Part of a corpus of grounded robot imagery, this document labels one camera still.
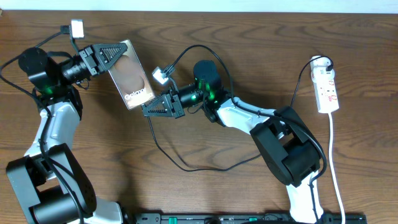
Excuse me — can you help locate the black charger cable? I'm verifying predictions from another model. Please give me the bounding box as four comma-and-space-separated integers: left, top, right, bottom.
146, 55, 335, 172

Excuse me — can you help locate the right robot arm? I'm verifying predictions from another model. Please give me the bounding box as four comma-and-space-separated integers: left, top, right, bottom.
142, 60, 327, 223

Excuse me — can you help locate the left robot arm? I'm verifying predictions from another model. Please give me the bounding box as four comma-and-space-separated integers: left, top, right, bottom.
6, 43, 134, 223

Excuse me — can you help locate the white power strip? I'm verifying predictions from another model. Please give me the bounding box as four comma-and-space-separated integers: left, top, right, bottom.
310, 55, 339, 114

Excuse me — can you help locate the black left camera cable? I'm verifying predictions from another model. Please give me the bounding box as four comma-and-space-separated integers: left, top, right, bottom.
0, 25, 86, 224

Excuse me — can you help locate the black camera cable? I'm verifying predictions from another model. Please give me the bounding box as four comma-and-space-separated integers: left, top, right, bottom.
0, 25, 86, 224
164, 44, 328, 223

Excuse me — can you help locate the black right camera cable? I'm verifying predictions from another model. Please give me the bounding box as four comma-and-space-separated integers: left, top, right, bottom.
164, 44, 328, 223

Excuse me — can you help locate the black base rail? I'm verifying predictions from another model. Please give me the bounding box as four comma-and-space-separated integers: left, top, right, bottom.
124, 212, 368, 224

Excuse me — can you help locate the white power strip cord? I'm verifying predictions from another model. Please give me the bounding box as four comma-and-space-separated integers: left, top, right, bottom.
328, 112, 346, 224

